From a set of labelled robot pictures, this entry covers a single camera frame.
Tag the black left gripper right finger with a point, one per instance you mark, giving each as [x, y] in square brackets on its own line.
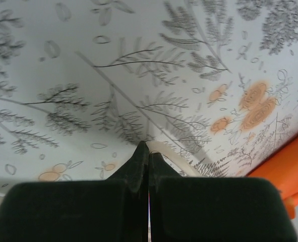
[214, 211]

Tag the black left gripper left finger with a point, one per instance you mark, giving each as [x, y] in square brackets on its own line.
[63, 211]

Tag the cream ribbon with gold print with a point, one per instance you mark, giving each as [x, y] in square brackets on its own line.
[179, 162]

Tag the orange wrapping paper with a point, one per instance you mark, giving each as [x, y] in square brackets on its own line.
[295, 171]

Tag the floral patterned tablecloth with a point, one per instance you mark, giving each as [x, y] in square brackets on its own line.
[63, 75]

